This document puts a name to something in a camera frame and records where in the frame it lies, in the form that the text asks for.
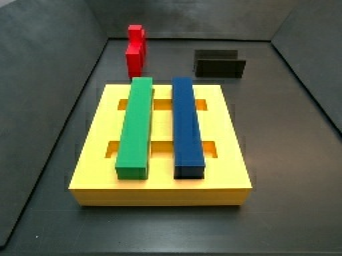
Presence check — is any yellow slotted base board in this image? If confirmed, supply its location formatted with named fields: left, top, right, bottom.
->
left=70, top=84, right=253, bottom=206

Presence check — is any black angle bracket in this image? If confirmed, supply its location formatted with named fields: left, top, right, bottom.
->
left=194, top=50, right=246, bottom=78

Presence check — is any green bar block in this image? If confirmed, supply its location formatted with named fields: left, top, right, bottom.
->
left=115, top=77, right=154, bottom=180

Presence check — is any blue bar block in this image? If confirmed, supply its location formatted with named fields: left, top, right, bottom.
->
left=173, top=77, right=206, bottom=179

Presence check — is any red cross-shaped block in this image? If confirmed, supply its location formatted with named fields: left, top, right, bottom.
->
left=126, top=24, right=148, bottom=78

